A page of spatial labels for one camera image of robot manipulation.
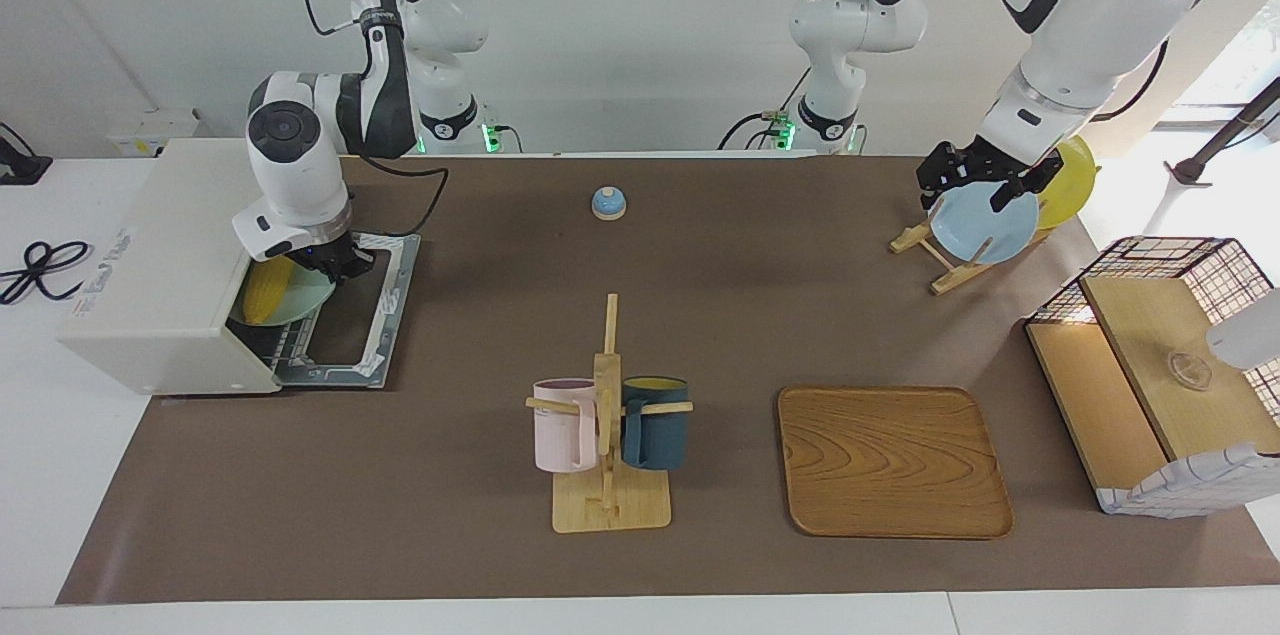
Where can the brown table mat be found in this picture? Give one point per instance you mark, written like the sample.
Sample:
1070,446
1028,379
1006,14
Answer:
400,475

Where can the light wooden shelf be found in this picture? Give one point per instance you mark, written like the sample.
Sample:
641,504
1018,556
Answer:
1150,325

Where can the yellow corn cob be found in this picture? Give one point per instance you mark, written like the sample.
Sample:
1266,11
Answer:
268,293

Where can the wooden mug rack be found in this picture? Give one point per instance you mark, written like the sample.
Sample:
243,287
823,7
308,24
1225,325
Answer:
608,505

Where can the mint green plate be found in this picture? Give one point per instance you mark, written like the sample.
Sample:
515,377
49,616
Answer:
310,297

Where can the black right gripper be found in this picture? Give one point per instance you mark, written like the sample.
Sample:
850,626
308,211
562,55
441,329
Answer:
335,255

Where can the black tripod pole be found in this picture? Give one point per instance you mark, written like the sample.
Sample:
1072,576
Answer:
1225,135

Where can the white toaster oven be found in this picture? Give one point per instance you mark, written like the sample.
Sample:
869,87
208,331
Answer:
160,265

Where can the white checked cloth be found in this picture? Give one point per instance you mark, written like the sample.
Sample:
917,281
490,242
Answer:
1190,490

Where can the wooden plate rack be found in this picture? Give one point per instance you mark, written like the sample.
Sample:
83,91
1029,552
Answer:
958,277

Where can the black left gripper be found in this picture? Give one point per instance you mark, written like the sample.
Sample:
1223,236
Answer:
985,163

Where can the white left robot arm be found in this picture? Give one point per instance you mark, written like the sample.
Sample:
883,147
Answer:
1085,15

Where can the dark blue mug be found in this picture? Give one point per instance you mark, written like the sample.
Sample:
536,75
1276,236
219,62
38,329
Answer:
660,435

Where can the light blue plate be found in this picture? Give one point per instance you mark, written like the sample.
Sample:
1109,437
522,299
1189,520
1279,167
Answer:
985,230

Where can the small clear glass dish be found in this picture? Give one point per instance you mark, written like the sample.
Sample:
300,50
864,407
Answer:
1189,370

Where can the yellow plate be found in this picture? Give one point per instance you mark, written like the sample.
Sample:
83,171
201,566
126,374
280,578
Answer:
1070,185

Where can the small blue dome bell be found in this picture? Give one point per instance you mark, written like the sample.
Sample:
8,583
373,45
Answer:
608,204

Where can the pink mug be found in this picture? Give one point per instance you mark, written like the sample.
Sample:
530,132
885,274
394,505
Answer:
560,430

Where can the white rounded object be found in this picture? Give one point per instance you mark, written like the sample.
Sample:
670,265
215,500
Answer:
1250,335

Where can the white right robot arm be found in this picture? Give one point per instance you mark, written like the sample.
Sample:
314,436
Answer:
295,165

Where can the white power strip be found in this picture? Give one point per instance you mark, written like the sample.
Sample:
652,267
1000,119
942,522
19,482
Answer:
150,130

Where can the brown wooden tray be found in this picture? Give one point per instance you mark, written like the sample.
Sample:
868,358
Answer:
890,460

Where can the black stand base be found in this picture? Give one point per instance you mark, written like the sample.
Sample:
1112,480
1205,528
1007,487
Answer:
20,167

